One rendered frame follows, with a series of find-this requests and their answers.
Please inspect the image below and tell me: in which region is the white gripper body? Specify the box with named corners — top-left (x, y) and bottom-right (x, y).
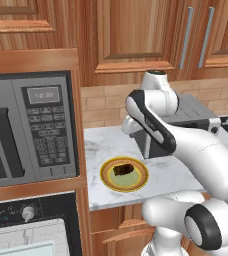
top-left (120, 115), bottom-right (142, 136)

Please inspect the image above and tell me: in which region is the brown sweet potato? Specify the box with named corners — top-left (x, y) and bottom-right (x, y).
top-left (112, 162), bottom-right (134, 177)

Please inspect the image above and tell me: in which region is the wooden tall oven cabinet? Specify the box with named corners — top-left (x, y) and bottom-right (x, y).
top-left (0, 48), bottom-right (94, 256)

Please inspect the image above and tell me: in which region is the grey microwave oven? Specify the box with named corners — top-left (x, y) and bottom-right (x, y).
top-left (0, 70), bottom-right (82, 191)

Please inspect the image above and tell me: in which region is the black oven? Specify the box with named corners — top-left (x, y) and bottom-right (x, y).
top-left (0, 191), bottom-right (84, 256)

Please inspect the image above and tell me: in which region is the white oven knob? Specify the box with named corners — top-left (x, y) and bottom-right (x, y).
top-left (21, 205), bottom-right (37, 224)

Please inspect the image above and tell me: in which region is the oven door with window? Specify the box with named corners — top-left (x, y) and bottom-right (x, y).
top-left (0, 217), bottom-right (71, 256)

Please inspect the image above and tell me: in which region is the yellow and green plate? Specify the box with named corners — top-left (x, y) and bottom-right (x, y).
top-left (99, 156), bottom-right (150, 194)

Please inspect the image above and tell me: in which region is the grey box appliance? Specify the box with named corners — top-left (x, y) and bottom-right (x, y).
top-left (132, 93), bottom-right (222, 160)

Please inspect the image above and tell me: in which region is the wooden cupboard door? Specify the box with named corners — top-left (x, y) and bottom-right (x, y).
top-left (93, 0), bottom-right (196, 75)
top-left (0, 0), bottom-right (78, 51)
top-left (195, 0), bottom-right (228, 70)

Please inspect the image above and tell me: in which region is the wooden drawer front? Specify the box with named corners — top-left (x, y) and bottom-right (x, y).
top-left (90, 202), bottom-right (160, 256)

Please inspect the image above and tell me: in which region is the grey cupboard handle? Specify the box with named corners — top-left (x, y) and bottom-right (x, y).
top-left (198, 6), bottom-right (216, 70)
top-left (178, 6), bottom-right (195, 71)

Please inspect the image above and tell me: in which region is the black microwave handle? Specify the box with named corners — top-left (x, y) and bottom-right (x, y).
top-left (0, 106), bottom-right (26, 179)

